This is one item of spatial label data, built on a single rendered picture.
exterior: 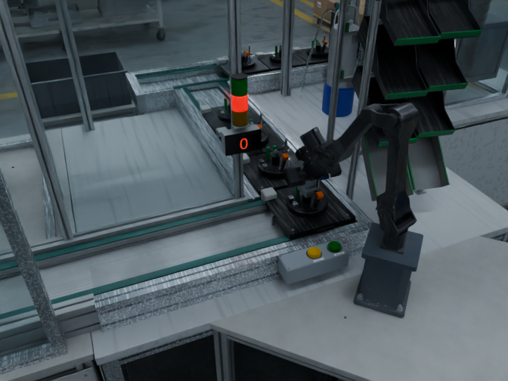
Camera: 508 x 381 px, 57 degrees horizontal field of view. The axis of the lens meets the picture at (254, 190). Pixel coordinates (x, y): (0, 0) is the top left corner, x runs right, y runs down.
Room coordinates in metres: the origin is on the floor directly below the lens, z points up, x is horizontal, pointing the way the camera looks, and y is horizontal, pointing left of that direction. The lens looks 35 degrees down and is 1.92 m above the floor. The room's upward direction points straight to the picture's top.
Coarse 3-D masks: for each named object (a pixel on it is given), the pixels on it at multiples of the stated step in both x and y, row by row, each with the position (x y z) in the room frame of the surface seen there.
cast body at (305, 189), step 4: (308, 180) 1.25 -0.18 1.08; (316, 180) 1.26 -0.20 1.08; (304, 184) 1.25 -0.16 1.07; (308, 184) 1.25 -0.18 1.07; (312, 184) 1.25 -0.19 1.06; (316, 184) 1.26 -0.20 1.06; (300, 188) 1.27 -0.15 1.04; (304, 188) 1.25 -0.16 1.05; (308, 188) 1.25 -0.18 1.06; (312, 188) 1.25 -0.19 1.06; (316, 188) 1.25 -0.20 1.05; (304, 192) 1.24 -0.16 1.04; (308, 192) 1.24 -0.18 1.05; (312, 192) 1.24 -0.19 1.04; (304, 196) 1.24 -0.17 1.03; (308, 196) 1.24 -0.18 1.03; (312, 196) 1.24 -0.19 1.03
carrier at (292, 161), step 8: (272, 152) 1.62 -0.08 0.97; (280, 152) 1.62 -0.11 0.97; (288, 152) 1.62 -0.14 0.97; (248, 160) 1.54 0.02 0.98; (256, 160) 1.56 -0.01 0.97; (264, 160) 1.53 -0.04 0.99; (272, 160) 1.50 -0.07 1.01; (280, 160) 1.53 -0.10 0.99; (288, 160) 1.53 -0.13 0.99; (296, 160) 1.56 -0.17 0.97; (248, 168) 1.51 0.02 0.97; (256, 168) 1.51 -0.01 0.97; (264, 168) 1.46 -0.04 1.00; (272, 168) 1.47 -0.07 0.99; (304, 168) 1.50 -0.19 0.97; (248, 176) 1.45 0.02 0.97; (256, 176) 1.45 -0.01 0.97; (264, 176) 1.45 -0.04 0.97; (272, 176) 1.44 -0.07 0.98; (280, 176) 1.44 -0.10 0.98; (256, 184) 1.39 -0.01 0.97; (264, 184) 1.39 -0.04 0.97; (272, 184) 1.39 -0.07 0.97; (280, 184) 1.39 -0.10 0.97
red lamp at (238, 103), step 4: (232, 96) 1.29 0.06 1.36; (244, 96) 1.29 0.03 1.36; (232, 100) 1.29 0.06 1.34; (236, 100) 1.28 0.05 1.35; (240, 100) 1.28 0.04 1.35; (244, 100) 1.29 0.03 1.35; (232, 104) 1.30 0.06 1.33; (236, 104) 1.28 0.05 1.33; (240, 104) 1.28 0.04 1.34; (244, 104) 1.29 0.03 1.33; (232, 108) 1.30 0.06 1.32; (236, 108) 1.28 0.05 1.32; (240, 108) 1.28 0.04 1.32; (244, 108) 1.29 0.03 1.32
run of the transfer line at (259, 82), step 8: (304, 48) 2.93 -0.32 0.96; (312, 64) 2.64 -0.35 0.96; (320, 64) 2.64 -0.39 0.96; (264, 72) 2.53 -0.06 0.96; (272, 72) 2.53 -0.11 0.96; (280, 72) 2.53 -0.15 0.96; (296, 72) 2.56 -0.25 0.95; (304, 72) 2.58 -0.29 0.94; (312, 72) 2.60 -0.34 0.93; (320, 72) 2.62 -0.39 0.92; (248, 80) 2.45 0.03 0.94; (256, 80) 2.47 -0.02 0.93; (264, 80) 2.48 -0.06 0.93; (272, 80) 2.50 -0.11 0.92; (296, 80) 2.56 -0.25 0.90; (312, 80) 2.60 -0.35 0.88; (320, 80) 2.62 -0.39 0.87; (248, 88) 2.45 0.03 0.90; (256, 88) 2.47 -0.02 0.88; (264, 88) 2.48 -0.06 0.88; (272, 88) 2.50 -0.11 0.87
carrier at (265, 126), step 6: (264, 126) 1.85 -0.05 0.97; (270, 126) 1.85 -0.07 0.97; (264, 132) 1.75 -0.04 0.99; (270, 132) 1.79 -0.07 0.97; (264, 138) 1.70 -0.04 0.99; (270, 138) 1.74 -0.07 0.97; (276, 138) 1.74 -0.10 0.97; (264, 144) 1.69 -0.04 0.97; (270, 144) 1.69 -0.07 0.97; (276, 144) 1.69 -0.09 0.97; (282, 144) 1.69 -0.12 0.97; (252, 150) 1.64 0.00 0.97; (258, 150) 1.64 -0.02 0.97; (264, 150) 1.64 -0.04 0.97; (270, 150) 1.64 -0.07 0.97
